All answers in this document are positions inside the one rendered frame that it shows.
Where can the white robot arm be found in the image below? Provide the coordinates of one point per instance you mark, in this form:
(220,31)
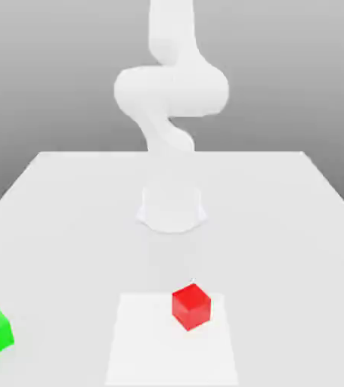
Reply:
(171,90)

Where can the small red cube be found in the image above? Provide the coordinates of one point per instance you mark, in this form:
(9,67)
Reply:
(191,307)

